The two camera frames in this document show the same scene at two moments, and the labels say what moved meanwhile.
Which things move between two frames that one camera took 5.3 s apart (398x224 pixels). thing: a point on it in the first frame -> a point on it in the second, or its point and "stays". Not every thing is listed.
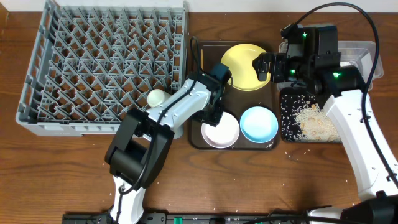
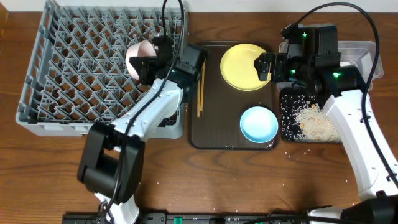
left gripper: x=214 y=121 -> x=145 y=74
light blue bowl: x=259 y=124 stays
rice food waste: x=303 y=119 stays
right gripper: x=277 y=60 stays
